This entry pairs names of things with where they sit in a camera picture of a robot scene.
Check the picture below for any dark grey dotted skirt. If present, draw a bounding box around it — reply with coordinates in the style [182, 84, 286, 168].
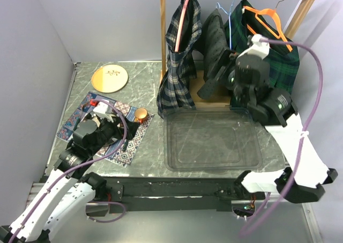
[195, 9, 230, 100]

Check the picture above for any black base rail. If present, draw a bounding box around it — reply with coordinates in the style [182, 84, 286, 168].
[105, 177, 265, 211]

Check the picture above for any beige round plate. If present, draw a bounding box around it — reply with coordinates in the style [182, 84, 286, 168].
[91, 64, 129, 93]

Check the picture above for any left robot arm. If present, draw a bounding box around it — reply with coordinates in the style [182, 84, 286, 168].
[1, 117, 140, 242]

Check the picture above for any dark green pen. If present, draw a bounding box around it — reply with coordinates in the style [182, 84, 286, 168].
[122, 139, 129, 152]

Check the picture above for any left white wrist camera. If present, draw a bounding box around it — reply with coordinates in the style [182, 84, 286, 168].
[91, 100, 121, 124]

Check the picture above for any wooden clothes rack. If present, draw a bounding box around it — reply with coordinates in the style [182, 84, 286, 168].
[160, 0, 314, 110]

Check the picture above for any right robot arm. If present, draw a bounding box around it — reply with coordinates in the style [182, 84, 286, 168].
[206, 48, 338, 203]

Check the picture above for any clear plastic bin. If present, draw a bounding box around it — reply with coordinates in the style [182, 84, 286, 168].
[163, 107, 262, 172]

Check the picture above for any pink hanger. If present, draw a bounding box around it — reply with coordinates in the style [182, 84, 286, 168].
[174, 0, 193, 53]

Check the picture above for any copper cup with handle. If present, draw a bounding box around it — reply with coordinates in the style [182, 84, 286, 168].
[135, 107, 148, 123]

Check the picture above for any orange plastic hanger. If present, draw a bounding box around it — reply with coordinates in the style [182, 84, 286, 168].
[243, 5, 293, 53]

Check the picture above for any navy beige plaid skirt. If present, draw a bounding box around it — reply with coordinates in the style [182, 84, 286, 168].
[156, 0, 202, 118]

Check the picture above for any light blue wire hanger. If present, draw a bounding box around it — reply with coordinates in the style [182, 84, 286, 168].
[216, 0, 235, 50]

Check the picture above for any blue patterned placemat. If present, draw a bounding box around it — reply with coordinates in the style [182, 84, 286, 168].
[56, 91, 154, 167]

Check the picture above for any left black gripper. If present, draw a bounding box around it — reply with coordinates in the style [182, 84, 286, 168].
[89, 112, 140, 155]

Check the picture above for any green navy plaid skirt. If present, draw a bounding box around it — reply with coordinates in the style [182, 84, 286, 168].
[224, 0, 300, 93]

